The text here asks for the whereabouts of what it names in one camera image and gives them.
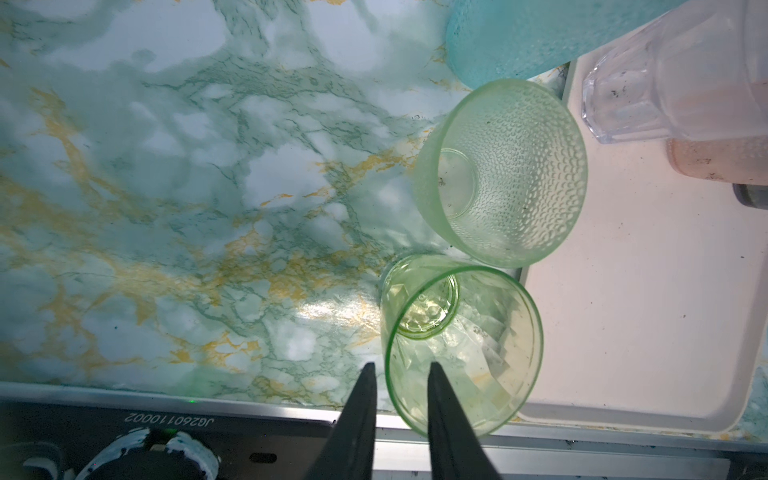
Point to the pale green plastic cup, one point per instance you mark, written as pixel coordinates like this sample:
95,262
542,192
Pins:
503,178

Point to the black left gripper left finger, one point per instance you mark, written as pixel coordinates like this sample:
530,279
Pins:
349,451

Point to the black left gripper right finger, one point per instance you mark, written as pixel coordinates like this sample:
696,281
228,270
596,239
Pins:
455,451

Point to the aluminium front rail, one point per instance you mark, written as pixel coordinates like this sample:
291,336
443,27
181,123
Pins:
517,451

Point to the bright green plastic cup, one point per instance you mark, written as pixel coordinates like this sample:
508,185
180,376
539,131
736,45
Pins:
479,323

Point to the teal textured cup near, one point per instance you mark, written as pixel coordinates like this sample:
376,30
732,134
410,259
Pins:
491,40

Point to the large clear plastic cup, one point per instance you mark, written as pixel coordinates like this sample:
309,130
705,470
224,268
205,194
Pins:
698,73

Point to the dark grey plastic cup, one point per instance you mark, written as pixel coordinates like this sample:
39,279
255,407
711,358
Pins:
753,196

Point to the pink textured plastic cup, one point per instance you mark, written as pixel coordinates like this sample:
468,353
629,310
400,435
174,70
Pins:
741,160

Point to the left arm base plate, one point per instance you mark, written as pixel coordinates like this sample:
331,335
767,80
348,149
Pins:
57,441

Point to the pale pink plastic tray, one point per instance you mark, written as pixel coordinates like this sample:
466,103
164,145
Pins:
654,309

